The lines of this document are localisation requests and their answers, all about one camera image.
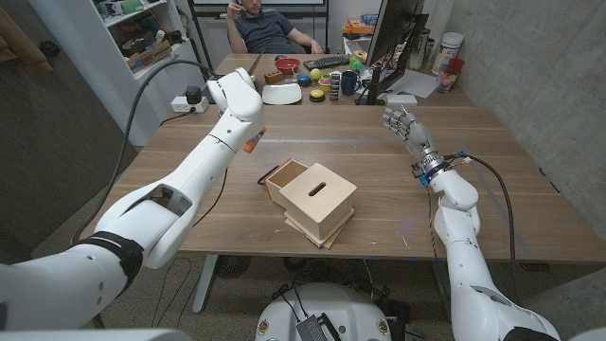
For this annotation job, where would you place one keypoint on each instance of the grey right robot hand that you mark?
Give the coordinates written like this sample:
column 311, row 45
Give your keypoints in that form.
column 419, row 139

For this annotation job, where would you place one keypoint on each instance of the orange glue stick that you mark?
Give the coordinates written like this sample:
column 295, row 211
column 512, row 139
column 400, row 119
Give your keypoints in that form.
column 249, row 147

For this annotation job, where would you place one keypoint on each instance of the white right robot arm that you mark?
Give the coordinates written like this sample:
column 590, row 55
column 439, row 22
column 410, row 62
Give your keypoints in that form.
column 461, row 265

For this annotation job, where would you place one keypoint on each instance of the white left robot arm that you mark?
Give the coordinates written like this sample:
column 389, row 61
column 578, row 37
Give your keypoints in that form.
column 189, row 175

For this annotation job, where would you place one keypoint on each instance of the red wooden drawer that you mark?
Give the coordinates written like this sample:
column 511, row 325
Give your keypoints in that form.
column 284, row 177

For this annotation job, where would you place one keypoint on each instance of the small white box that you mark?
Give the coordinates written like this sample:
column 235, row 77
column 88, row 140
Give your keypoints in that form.
column 401, row 99

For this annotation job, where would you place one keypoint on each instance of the white paper sheet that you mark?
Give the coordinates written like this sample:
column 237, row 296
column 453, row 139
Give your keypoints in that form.
column 416, row 84

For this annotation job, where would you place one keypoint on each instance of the black monitor stand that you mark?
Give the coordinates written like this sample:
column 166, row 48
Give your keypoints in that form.
column 379, row 87

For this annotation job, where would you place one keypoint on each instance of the red cup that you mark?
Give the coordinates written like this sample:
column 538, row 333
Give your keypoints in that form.
column 447, row 78

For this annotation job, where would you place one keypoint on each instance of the dark blue mug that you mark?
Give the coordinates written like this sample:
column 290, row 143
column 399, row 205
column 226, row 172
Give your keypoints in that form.
column 349, row 83

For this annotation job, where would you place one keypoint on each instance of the steel bottle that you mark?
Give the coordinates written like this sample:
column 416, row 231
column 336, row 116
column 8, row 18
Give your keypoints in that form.
column 419, row 49

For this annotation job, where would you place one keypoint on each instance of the white canister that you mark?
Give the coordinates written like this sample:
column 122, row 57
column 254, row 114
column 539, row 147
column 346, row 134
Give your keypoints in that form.
column 447, row 49

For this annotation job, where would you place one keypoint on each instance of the green ball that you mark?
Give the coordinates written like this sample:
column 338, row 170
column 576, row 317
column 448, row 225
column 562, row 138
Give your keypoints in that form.
column 356, row 65

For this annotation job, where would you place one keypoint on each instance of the colourful stacking cups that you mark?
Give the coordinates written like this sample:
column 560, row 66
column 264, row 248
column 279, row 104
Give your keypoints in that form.
column 325, row 84

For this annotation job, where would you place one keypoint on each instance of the yellow black lid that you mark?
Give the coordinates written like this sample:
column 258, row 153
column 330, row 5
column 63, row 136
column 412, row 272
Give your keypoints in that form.
column 317, row 95

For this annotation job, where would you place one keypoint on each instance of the black monitor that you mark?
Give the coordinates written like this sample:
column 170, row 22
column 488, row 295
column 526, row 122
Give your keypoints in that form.
column 393, row 28

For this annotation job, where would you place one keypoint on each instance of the wooden box with slot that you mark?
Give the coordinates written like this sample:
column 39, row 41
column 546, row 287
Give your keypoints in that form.
column 317, row 203

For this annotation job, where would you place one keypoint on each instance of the black keyboard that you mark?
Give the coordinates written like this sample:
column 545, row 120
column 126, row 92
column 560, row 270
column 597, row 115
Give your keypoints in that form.
column 326, row 62

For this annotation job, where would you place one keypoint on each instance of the yellow ball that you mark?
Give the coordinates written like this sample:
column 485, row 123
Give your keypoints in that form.
column 315, row 74

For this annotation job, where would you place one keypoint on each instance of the orange box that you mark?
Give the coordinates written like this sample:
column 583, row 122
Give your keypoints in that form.
column 358, row 28

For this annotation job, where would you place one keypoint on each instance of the blue disc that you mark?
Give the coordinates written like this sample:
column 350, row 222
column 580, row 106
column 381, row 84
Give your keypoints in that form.
column 304, row 80

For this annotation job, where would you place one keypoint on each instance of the thin plywood base board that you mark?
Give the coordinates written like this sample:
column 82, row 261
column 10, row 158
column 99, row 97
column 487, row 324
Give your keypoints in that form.
column 331, row 239

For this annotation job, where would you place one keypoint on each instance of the white bowl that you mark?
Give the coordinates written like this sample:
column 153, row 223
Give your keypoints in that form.
column 281, row 94

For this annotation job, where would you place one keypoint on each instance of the red bowl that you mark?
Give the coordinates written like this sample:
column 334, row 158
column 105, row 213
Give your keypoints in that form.
column 288, row 65

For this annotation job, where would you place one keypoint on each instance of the brown brick block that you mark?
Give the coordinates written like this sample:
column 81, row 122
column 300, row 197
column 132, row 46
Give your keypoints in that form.
column 273, row 77

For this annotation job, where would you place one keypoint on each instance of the person in dark shirt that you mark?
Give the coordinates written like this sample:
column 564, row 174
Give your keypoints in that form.
column 265, row 30

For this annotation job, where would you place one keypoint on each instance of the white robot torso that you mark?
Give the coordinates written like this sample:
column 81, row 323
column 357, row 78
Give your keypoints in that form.
column 326, row 308

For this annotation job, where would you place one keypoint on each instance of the round black fan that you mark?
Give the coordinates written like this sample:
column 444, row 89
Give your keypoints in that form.
column 232, row 266

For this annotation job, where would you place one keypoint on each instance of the black power adapter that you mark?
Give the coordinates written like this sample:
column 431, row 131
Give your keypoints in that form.
column 193, row 95

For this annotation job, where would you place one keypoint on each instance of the white power strip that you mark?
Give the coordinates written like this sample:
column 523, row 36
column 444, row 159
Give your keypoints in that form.
column 180, row 105

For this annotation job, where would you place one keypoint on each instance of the grey table leg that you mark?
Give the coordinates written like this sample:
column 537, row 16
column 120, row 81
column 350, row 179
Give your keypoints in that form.
column 205, row 284

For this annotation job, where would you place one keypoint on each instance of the cardboard box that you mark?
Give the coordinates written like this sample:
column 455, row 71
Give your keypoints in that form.
column 149, row 57

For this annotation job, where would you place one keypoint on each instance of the white shelf cabinet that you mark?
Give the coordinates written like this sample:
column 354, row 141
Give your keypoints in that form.
column 94, row 47

